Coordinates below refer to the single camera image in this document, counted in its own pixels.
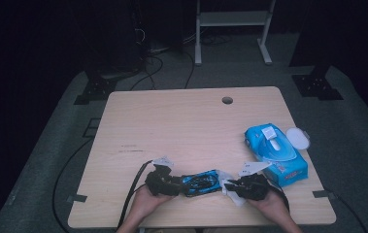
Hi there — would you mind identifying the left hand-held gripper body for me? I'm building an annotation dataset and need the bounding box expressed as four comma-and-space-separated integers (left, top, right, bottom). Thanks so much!
146, 155, 176, 197

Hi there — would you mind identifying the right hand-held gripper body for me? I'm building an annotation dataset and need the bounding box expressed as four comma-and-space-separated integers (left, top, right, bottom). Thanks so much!
236, 161, 273, 201

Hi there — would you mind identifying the white wet wipe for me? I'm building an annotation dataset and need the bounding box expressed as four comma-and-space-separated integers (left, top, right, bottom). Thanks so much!
218, 170, 248, 207

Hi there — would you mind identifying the blue toy car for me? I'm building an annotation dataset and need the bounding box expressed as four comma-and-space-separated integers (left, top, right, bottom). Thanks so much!
181, 169, 223, 198

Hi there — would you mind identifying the blue wet wipe pack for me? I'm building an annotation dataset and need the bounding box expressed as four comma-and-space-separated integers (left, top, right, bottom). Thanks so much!
244, 122, 310, 188

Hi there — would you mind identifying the person's left hand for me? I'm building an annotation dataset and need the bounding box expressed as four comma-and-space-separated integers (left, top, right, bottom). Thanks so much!
132, 186, 174, 217

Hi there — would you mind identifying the person's right hand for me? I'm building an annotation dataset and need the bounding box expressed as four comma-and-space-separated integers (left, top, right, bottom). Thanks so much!
248, 190, 291, 222

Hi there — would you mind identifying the white oval lid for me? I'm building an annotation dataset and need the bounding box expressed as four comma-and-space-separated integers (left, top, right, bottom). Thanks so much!
284, 126, 312, 150

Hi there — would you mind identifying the grey tape strip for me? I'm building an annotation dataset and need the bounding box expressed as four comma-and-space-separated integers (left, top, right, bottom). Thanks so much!
66, 193, 88, 204
312, 189, 337, 199

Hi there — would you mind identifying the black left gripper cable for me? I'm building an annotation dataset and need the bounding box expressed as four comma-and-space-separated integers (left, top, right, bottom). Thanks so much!
117, 159, 155, 231

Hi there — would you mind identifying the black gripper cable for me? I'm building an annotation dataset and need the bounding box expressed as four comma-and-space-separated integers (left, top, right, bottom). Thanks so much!
117, 159, 155, 231
268, 181, 291, 213

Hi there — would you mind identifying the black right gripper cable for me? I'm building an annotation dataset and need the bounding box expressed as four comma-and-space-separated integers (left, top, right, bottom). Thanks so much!
268, 181, 291, 213

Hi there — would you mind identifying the black floor cable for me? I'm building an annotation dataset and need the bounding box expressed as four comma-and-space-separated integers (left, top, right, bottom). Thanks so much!
323, 187, 368, 233
51, 137, 94, 233

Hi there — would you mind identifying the thin black cable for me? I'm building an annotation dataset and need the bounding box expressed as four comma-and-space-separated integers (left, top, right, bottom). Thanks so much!
184, 50, 195, 89

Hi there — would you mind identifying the black stand base plate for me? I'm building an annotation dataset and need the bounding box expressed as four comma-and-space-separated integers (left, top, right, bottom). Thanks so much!
73, 76, 117, 106
291, 64, 345, 101

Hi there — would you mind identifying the black looped cable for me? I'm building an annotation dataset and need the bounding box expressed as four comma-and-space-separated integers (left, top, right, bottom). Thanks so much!
129, 54, 165, 91

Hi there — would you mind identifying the white metal desk frame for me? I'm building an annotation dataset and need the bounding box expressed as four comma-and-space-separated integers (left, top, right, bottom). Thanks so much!
194, 0, 278, 66

